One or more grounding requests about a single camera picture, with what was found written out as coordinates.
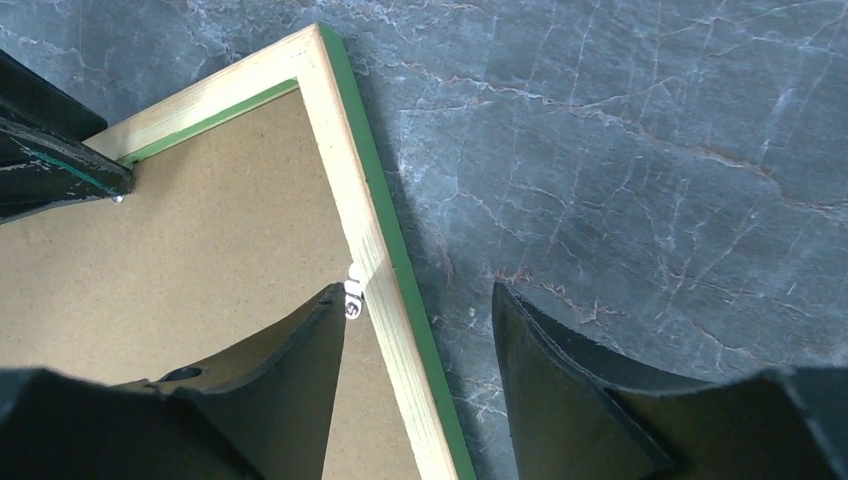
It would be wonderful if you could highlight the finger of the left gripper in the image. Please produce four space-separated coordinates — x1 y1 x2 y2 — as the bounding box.
1 51 108 141
1 119 133 223

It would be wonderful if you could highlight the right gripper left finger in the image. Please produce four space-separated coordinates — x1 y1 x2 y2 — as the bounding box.
1 283 346 479

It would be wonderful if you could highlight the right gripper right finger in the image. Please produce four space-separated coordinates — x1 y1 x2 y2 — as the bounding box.
492 283 847 479

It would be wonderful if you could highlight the brown frame backing board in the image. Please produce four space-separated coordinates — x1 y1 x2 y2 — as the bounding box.
1 91 418 479

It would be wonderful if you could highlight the light wooden picture frame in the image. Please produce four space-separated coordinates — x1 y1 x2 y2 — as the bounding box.
86 23 475 479

